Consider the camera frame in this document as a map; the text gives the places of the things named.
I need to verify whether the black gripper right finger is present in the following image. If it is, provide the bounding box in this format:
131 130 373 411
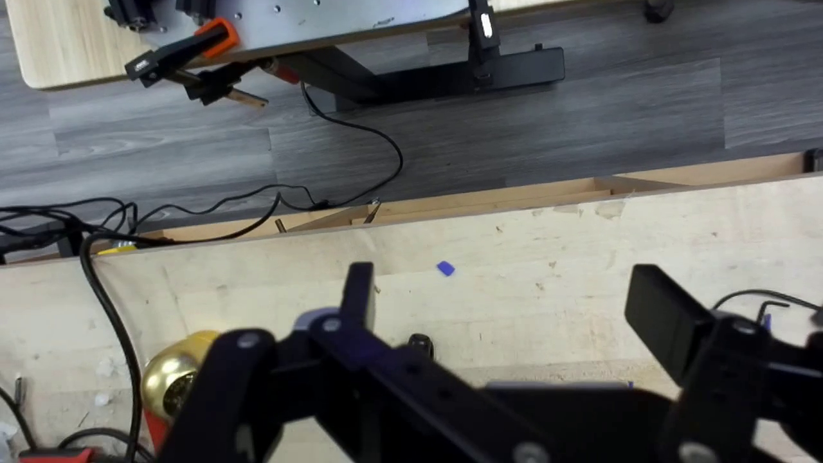
622 263 823 463

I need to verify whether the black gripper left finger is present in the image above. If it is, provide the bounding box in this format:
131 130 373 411
158 259 550 463

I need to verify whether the gold metal dome bell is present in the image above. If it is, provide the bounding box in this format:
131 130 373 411
139 328 222 424

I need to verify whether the orange black bar clamp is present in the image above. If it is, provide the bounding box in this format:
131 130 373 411
123 15 245 89

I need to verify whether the black table leg base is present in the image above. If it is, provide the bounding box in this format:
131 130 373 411
279 44 568 112

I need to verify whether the light wooden cart table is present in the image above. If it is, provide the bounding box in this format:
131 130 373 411
2 0 568 92

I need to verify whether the thin black looped cable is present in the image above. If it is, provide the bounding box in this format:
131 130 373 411
711 287 823 317

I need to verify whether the thin black floor cable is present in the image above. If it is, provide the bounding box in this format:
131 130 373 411
144 81 406 247

